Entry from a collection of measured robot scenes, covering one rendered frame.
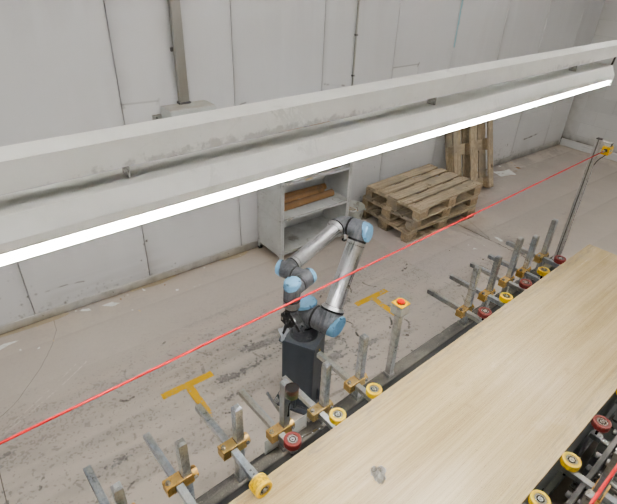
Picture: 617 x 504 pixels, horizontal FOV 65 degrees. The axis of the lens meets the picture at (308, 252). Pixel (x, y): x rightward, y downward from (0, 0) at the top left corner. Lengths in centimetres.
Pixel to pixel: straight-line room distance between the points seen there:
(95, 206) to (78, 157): 8
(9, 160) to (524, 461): 221
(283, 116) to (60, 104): 311
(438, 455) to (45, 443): 250
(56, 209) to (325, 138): 59
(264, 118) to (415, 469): 168
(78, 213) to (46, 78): 315
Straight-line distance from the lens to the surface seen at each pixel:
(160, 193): 92
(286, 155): 106
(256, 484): 209
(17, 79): 397
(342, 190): 527
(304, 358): 322
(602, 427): 276
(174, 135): 92
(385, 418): 241
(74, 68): 403
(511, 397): 269
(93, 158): 88
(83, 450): 361
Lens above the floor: 273
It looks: 32 degrees down
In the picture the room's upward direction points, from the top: 2 degrees clockwise
